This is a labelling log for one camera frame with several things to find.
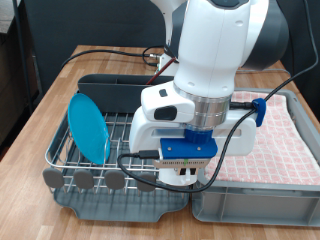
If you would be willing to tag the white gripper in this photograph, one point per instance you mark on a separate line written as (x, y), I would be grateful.
(143, 130)

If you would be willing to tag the blue plate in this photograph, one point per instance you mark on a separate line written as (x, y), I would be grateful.
(86, 130)

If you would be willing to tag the gray dish drying rack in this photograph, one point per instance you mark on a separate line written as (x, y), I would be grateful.
(120, 206)

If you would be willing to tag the dark gray cutlery holder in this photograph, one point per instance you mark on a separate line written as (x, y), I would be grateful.
(110, 93)

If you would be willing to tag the black backdrop curtain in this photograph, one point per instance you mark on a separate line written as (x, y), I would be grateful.
(46, 60)

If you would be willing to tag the gray plastic crate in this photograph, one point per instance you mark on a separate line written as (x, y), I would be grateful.
(253, 203)

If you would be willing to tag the black metal pole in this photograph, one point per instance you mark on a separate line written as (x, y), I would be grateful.
(23, 60)

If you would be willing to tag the pink checked cloth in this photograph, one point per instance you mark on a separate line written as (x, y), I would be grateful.
(286, 146)

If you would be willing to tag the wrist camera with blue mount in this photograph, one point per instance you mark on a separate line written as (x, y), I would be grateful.
(186, 150)

